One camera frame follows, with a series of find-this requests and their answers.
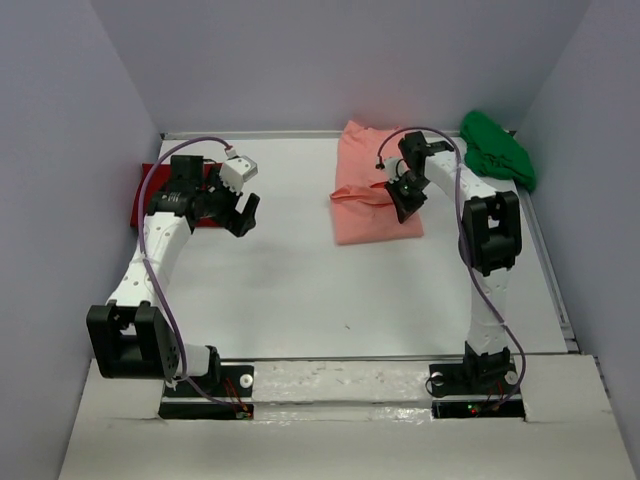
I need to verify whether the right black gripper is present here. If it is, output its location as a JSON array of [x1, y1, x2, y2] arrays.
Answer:
[[384, 172, 431, 223]]

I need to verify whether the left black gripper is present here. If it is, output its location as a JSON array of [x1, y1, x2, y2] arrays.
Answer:
[[195, 166, 258, 237]]

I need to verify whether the pink t-shirt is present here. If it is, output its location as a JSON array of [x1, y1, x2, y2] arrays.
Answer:
[[329, 120, 424, 245]]

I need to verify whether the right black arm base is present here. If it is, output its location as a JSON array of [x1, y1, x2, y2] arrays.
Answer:
[[425, 363, 525, 420]]

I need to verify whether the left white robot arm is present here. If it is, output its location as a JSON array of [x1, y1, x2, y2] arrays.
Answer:
[[86, 152, 260, 395]]

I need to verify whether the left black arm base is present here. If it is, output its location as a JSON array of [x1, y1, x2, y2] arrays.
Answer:
[[158, 363, 254, 421]]

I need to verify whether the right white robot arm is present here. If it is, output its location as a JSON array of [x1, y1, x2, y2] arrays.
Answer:
[[376, 127, 525, 398]]

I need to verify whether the green t-shirt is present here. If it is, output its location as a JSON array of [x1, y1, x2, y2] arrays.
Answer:
[[460, 110, 537, 192]]

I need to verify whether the folded red t-shirt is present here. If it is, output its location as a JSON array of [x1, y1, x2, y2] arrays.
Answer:
[[128, 161, 221, 230]]

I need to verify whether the white foam strip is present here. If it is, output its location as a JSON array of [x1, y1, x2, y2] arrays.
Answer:
[[252, 360, 431, 404]]

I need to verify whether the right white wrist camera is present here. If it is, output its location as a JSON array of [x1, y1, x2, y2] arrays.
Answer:
[[382, 157, 409, 183]]

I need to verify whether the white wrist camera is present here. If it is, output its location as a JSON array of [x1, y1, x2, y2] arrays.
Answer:
[[382, 157, 409, 183], [219, 156, 258, 195]]

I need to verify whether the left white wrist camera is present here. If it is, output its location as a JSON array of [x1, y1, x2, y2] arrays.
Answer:
[[219, 156, 258, 195]]

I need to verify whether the back aluminium rail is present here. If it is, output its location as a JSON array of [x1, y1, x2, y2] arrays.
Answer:
[[160, 130, 342, 143]]

